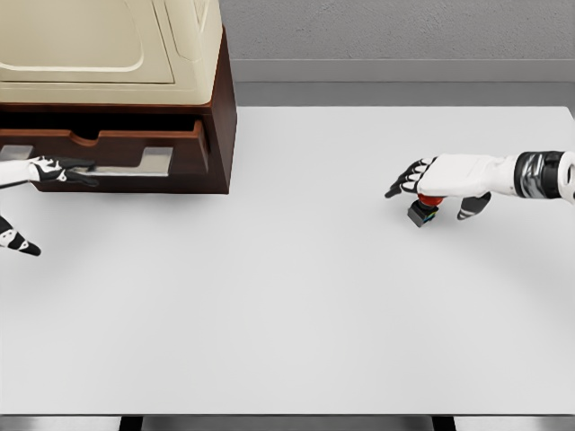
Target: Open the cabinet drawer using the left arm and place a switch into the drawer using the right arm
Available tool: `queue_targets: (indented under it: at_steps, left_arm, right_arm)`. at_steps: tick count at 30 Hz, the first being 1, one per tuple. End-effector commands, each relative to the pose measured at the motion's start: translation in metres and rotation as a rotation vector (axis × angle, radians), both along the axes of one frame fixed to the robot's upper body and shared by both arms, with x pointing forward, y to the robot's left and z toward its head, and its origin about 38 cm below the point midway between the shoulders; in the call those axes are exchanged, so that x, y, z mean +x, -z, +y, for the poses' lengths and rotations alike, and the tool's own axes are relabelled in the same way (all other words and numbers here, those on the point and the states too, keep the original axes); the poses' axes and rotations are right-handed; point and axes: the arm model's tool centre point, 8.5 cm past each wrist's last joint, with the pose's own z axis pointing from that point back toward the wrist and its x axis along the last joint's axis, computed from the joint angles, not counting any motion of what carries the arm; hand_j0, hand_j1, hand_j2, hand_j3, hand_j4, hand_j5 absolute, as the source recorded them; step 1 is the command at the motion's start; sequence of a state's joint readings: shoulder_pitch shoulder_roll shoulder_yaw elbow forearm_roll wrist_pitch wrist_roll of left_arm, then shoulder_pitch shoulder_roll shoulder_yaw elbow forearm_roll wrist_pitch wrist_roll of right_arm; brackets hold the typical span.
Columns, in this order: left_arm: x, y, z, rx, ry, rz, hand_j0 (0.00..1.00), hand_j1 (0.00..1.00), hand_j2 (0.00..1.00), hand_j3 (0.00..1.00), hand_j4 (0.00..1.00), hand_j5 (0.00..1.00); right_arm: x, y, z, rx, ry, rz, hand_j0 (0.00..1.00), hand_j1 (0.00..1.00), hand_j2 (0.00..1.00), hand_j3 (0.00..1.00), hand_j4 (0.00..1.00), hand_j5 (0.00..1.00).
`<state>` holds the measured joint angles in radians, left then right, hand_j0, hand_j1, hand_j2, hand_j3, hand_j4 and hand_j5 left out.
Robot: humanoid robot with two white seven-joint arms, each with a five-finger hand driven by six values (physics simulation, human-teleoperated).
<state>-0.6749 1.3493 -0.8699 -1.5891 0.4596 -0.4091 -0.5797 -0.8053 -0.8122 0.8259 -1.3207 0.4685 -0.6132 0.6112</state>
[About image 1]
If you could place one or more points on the brown wooden cabinet drawer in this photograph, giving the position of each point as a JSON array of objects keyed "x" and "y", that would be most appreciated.
[{"x": 126, "y": 141}]

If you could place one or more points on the red button black switch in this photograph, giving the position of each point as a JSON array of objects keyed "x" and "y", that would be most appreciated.
[{"x": 424, "y": 214}]

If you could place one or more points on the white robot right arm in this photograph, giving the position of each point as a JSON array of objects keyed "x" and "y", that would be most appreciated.
[{"x": 534, "y": 175}]

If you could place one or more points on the brown cabinet with beige top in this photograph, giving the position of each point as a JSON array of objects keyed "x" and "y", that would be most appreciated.
[{"x": 215, "y": 90}]

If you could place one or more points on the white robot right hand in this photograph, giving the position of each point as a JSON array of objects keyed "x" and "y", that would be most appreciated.
[{"x": 453, "y": 175}]

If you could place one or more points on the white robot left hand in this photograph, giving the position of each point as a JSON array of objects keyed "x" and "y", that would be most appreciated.
[{"x": 45, "y": 169}]

